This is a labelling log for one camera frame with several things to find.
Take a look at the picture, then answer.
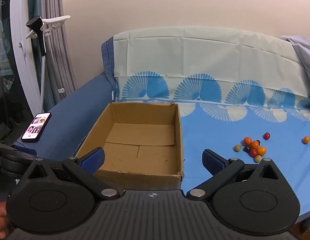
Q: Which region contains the blue sofa armrest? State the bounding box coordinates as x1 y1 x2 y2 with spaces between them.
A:
12 37 119 163

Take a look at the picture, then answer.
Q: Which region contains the hanging plaid garment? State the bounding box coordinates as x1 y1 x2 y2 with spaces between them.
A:
0 0 15 90

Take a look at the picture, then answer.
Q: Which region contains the teal curtain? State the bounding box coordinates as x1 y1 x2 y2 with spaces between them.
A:
27 0 56 105

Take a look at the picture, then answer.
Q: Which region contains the braided steamer hose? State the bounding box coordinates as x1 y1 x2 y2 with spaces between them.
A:
39 54 48 114

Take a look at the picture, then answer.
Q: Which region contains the black garment steamer head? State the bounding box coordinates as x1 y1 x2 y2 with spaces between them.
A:
25 16 47 55

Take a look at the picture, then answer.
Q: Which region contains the cardboard box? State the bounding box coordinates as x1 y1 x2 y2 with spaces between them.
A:
74 102 185 183

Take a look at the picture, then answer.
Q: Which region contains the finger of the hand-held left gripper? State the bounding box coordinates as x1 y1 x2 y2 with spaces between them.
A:
0 148 37 178

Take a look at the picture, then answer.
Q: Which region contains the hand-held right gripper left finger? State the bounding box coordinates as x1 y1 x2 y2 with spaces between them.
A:
19 147 120 200

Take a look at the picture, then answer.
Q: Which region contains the black smartphone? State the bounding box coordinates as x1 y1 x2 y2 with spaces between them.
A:
21 112 52 143

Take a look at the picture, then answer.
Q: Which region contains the white plastic hanger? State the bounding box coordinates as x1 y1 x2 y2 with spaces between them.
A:
18 15 71 48

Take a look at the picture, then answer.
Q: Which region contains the blue fan-print cloth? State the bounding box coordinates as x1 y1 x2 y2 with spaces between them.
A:
112 25 310 224

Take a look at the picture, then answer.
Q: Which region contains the grey curtain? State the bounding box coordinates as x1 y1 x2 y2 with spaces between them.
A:
36 0 76 110

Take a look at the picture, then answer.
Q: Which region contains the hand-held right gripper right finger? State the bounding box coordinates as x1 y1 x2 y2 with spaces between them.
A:
186 149 286 200

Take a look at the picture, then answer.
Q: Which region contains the white door frame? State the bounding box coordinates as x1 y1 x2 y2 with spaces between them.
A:
10 0 43 117

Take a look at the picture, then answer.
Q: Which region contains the pale grey-blue cloth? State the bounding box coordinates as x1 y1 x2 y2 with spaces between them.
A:
280 35 310 98

